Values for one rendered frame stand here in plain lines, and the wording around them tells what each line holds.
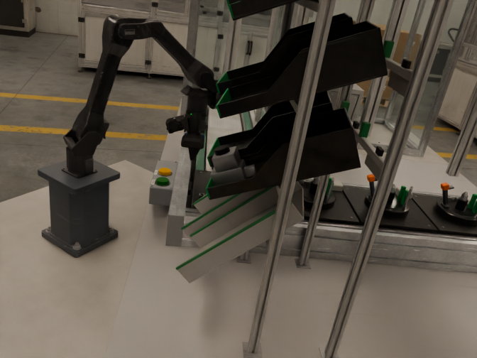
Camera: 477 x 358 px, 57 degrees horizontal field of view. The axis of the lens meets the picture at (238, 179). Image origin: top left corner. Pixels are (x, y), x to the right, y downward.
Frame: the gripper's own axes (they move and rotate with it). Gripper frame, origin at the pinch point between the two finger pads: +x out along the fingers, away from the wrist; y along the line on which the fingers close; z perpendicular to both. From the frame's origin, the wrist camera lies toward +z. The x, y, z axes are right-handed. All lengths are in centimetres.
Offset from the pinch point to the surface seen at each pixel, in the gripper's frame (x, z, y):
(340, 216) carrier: 12.3, -45.5, 8.8
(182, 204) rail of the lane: 12.9, 1.3, 10.5
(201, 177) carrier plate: 12.0, -3.3, -6.0
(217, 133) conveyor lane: 17, -8, -64
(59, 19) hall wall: 80, 296, -761
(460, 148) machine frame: 10, -119, -63
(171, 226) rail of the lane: 16.4, 3.3, 17.1
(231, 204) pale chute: -1.8, -10.7, 34.1
